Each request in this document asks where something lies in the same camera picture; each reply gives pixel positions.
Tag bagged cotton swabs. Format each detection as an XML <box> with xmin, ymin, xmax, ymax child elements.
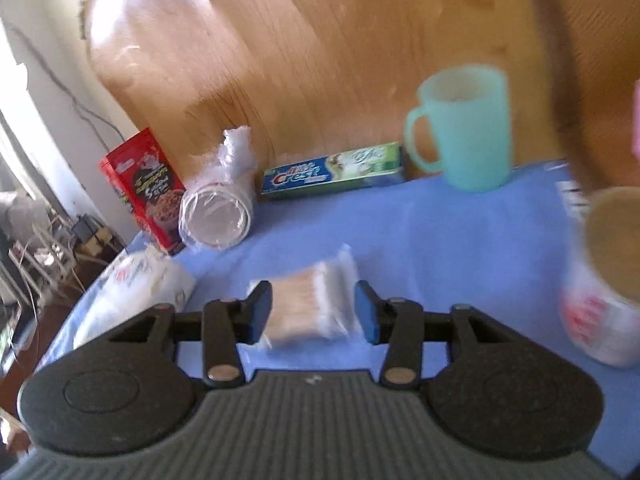
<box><xmin>258</xmin><ymin>245</ymin><xmax>361</xmax><ymax>349</ymax></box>

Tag person's left hand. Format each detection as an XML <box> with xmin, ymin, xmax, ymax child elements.
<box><xmin>0</xmin><ymin>410</ymin><xmax>30</xmax><ymax>471</ymax></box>

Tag white tissue pack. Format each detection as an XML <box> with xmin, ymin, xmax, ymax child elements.
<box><xmin>73</xmin><ymin>246</ymin><xmax>196</xmax><ymax>349</ymax></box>

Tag bagged stack plastic cups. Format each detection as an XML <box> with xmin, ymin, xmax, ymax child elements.
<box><xmin>178</xmin><ymin>126</ymin><xmax>257</xmax><ymax>250</ymax></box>

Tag blue patterned tablecloth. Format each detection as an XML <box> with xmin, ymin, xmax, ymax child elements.
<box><xmin>14</xmin><ymin>162</ymin><xmax>639</xmax><ymax>479</ymax></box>

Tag Crest toothpaste box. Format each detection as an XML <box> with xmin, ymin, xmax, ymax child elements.
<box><xmin>260</xmin><ymin>142</ymin><xmax>405</xmax><ymax>200</ymax></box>

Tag red cocoa snack box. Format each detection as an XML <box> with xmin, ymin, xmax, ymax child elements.
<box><xmin>100</xmin><ymin>128</ymin><xmax>184</xmax><ymax>254</ymax></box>

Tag cluttered side shelf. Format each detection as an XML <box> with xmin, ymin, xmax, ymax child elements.
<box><xmin>1</xmin><ymin>191</ymin><xmax>124</xmax><ymax>362</ymax></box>

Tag red white food can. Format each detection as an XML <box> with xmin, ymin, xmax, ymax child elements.
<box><xmin>560</xmin><ymin>186</ymin><xmax>639</xmax><ymax>367</ymax></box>

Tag mint green plastic mug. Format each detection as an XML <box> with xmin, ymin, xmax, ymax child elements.
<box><xmin>404</xmin><ymin>64</ymin><xmax>512</xmax><ymax>193</ymax></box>

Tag wood-pattern vinyl sheet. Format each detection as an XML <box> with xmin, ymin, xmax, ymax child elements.
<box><xmin>85</xmin><ymin>0</ymin><xmax>561</xmax><ymax>178</ymax></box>

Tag pink macaron biscuit tin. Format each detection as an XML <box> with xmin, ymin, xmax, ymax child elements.
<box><xmin>631</xmin><ymin>79</ymin><xmax>640</xmax><ymax>162</ymax></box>

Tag brown woven chair back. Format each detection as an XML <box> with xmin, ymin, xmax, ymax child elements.
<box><xmin>533</xmin><ymin>0</ymin><xmax>639</xmax><ymax>191</ymax></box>

